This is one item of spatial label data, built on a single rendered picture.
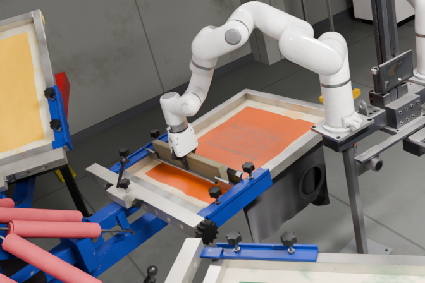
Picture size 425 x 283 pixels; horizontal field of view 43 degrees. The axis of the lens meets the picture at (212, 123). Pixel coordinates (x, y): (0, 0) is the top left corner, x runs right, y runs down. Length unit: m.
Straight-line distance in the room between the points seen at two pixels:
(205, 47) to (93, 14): 3.21
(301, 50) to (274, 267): 0.63
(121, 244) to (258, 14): 0.91
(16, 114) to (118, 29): 2.63
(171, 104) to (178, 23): 3.30
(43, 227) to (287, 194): 0.95
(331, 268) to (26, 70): 1.61
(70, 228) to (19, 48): 1.14
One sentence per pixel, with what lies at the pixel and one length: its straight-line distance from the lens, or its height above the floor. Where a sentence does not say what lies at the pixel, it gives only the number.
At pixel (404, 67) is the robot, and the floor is 1.25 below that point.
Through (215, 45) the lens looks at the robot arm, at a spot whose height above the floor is 1.50.
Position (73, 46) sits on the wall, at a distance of 4.81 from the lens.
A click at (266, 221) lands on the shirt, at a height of 0.73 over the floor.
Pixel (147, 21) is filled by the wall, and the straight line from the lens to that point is 5.01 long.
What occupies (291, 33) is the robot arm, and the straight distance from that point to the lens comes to 1.60.
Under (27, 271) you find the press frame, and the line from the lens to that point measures 1.83.
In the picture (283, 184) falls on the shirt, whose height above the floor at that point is 0.84.
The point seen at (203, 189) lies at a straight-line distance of 1.97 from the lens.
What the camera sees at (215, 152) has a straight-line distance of 2.18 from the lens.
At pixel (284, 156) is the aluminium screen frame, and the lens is 1.98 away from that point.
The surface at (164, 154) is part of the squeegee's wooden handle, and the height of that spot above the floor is 1.02.
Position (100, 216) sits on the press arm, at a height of 1.04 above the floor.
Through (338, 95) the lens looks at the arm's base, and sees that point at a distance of 1.73.
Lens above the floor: 2.03
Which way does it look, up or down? 27 degrees down
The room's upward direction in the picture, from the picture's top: 15 degrees counter-clockwise
